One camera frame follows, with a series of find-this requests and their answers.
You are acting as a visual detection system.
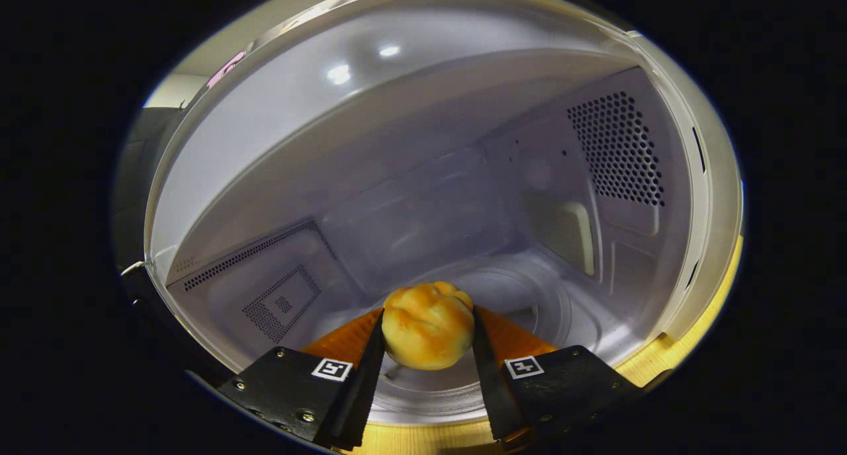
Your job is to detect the golden bread bun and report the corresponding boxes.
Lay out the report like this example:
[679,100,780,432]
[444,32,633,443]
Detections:
[382,281,476,371]

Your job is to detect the white microwave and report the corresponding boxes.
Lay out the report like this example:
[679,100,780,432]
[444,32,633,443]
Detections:
[119,0,745,429]

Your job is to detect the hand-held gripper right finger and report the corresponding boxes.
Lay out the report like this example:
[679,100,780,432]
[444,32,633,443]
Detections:
[471,305,644,450]

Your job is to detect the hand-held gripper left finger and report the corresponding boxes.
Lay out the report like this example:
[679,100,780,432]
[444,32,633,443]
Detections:
[217,308,386,450]

